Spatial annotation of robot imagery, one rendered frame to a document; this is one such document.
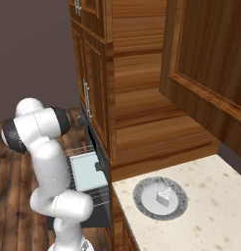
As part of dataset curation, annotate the wooden cabinet door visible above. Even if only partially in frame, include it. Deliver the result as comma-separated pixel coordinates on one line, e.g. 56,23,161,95
71,28,110,152
68,0,114,43

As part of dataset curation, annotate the pale blue oven tray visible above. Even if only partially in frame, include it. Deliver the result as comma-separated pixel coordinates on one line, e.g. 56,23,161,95
69,151,108,193

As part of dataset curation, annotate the grey marble-rimmed plate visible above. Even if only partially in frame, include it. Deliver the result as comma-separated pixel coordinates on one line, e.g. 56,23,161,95
132,176,189,222

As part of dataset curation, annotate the white cake wedge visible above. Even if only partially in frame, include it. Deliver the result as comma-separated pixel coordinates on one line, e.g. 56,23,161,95
156,186,173,208

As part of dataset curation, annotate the black oven door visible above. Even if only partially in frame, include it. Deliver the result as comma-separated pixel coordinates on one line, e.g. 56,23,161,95
46,187,113,231

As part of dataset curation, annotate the tall wooden cabinet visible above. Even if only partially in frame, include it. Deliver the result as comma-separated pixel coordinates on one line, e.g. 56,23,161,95
68,0,221,182

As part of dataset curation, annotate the wooden base cabinet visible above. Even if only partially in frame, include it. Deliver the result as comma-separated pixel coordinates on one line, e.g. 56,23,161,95
111,188,140,251

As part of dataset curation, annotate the silver cabinet door handle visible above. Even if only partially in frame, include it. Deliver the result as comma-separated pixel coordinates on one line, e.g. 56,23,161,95
82,78,93,120
73,0,83,18

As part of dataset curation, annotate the wire oven rack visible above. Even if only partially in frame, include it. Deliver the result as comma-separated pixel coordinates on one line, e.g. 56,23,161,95
65,145,111,208

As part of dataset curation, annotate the wooden wall cupboard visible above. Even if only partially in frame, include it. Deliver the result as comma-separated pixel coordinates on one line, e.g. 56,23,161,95
159,0,241,161

